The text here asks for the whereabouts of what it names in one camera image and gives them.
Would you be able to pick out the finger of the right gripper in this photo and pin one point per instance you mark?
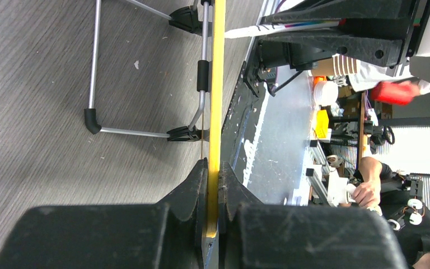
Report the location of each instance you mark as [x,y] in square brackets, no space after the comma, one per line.
[371,12]
[305,48]

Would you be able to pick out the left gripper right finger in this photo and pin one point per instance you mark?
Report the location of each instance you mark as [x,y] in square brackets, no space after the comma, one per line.
[256,235]

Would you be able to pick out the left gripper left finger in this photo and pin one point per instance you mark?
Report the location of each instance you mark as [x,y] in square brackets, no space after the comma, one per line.
[166,234]

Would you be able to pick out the person's forearm in background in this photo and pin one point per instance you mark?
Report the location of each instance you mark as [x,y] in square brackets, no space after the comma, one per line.
[370,170]

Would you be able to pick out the person's hand in background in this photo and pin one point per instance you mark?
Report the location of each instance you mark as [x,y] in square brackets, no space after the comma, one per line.
[367,194]

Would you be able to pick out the red object in background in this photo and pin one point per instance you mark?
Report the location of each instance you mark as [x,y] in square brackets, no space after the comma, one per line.
[395,93]

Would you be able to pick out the stack of paper cups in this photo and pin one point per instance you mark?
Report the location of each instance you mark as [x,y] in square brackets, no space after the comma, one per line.
[337,65]

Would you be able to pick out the white round container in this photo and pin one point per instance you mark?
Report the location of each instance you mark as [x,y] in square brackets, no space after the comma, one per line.
[325,93]

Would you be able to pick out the yellow box in background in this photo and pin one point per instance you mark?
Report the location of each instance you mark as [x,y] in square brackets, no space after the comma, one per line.
[322,124]

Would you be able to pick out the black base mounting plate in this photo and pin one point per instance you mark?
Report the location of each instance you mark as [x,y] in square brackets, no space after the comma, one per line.
[243,122]

